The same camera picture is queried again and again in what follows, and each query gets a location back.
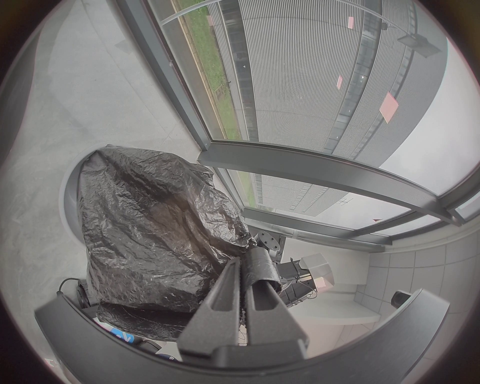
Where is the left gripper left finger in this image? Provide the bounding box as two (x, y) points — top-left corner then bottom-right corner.
(178, 258), (244, 359)

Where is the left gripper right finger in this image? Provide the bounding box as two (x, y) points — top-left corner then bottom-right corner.
(246, 281), (309, 359)

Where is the black plastic bag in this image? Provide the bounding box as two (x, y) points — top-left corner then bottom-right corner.
(77, 146), (283, 340)

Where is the white trash bin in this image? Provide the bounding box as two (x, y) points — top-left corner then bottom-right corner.
(61, 143), (113, 248)

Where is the window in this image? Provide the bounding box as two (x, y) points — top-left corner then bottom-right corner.
(116, 0), (480, 253)

